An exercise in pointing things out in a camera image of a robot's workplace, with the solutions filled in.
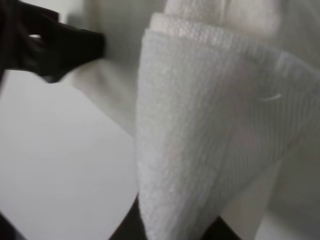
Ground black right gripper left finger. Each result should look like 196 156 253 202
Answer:
109 196 147 240

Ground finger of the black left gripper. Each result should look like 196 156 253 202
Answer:
0 0 105 84

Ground white towel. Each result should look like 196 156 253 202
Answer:
74 0 320 240

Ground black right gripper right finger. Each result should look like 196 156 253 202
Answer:
201 216 241 240

